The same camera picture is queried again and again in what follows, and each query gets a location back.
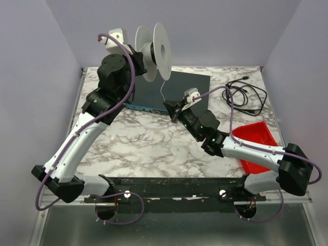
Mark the black usb cable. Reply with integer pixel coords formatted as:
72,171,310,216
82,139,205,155
221,75,268,117

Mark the grey cable spool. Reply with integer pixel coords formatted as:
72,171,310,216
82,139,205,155
135,23,172,83

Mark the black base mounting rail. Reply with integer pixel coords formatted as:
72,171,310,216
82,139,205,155
84,177,265,214

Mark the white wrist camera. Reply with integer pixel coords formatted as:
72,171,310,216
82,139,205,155
98,28,132,54
182,88,201,111

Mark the dark teal network switch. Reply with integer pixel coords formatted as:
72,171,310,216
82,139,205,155
126,71,211,115

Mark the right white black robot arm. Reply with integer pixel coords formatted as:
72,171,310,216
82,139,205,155
163,100,313,196

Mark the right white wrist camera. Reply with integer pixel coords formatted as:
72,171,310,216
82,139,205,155
182,88,201,111

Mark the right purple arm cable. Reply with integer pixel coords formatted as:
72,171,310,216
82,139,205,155
192,86,323,223

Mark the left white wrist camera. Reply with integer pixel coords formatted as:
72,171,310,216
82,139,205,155
98,28,132,54

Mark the thin white cable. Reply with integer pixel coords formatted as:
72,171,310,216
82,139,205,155
160,78,169,103

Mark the red plastic bin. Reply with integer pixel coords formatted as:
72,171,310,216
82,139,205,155
230,121,279,175

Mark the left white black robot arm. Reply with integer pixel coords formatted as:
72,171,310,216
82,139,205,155
31,50,146,203

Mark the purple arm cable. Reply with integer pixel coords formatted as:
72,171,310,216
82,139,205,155
34,33,145,226
192,86,323,223

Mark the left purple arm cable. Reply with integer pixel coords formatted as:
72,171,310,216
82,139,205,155
34,33,145,226

